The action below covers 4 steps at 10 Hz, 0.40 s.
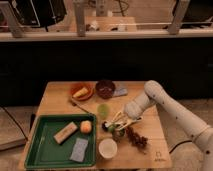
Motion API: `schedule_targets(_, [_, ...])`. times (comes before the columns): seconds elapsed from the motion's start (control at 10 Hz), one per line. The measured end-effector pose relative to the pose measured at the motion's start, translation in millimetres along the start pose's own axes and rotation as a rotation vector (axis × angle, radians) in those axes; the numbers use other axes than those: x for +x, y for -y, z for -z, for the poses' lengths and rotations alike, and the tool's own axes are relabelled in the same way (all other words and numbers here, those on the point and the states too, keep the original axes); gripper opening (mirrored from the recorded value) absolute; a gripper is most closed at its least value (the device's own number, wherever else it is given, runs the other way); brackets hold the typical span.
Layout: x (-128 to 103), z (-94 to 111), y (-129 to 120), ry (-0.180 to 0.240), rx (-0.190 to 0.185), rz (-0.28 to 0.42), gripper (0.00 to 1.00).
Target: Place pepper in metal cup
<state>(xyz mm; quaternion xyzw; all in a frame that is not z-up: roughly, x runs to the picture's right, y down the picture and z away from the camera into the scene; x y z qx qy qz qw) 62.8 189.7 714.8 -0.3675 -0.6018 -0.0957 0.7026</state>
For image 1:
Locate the black cable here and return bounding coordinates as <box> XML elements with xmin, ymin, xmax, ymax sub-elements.
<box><xmin>0</xmin><ymin>105</ymin><xmax>30</xmax><ymax>142</ymax></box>

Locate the yellow corn piece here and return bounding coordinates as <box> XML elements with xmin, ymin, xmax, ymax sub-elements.
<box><xmin>73</xmin><ymin>87</ymin><xmax>89</xmax><ymax>98</ymax></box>

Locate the orange round fruit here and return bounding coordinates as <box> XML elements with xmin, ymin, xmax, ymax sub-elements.
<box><xmin>80</xmin><ymin>120</ymin><xmax>92</xmax><ymax>134</ymax></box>

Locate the white cup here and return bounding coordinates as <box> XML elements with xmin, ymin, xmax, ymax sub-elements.
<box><xmin>98</xmin><ymin>138</ymin><xmax>118</xmax><ymax>159</ymax></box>

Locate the green pepper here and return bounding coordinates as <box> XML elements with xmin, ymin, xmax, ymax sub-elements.
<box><xmin>108</xmin><ymin>124</ymin><xmax>116</xmax><ymax>133</ymax></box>

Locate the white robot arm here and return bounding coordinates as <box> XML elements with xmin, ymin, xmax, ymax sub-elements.
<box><xmin>120</xmin><ymin>80</ymin><xmax>213</xmax><ymax>171</ymax></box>

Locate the orange plate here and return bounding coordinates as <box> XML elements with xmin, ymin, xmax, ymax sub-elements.
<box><xmin>70</xmin><ymin>82</ymin><xmax>94</xmax><ymax>101</ymax></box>

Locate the dark brown bowl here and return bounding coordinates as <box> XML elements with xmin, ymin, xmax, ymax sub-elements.
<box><xmin>95</xmin><ymin>80</ymin><xmax>116</xmax><ymax>99</ymax></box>

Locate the grey cloth piece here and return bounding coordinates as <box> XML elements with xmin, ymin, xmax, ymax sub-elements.
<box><xmin>113</xmin><ymin>88</ymin><xmax>128</xmax><ymax>97</ymax></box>

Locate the metal fork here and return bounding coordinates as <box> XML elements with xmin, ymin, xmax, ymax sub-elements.
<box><xmin>69</xmin><ymin>98</ymin><xmax>91</xmax><ymax>113</ymax></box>

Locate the green plastic tray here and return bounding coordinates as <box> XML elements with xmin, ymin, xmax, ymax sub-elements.
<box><xmin>24</xmin><ymin>114</ymin><xmax>96</xmax><ymax>170</ymax></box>

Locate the bunch of dark grapes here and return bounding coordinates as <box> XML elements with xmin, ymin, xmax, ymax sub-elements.
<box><xmin>126</xmin><ymin>127</ymin><xmax>148</xmax><ymax>153</ymax></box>

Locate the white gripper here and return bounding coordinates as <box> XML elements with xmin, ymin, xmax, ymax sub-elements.
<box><xmin>111</xmin><ymin>92</ymin><xmax>155</xmax><ymax>131</ymax></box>

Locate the light green round lid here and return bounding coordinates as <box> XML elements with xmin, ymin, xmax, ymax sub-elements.
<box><xmin>97</xmin><ymin>104</ymin><xmax>109</xmax><ymax>118</ymax></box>

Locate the tan wooden block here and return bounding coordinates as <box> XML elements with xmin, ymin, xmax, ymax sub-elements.
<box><xmin>54</xmin><ymin>122</ymin><xmax>78</xmax><ymax>144</ymax></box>

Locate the grey sponge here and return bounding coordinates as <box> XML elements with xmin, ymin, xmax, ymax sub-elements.
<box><xmin>70</xmin><ymin>138</ymin><xmax>88</xmax><ymax>162</ymax></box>

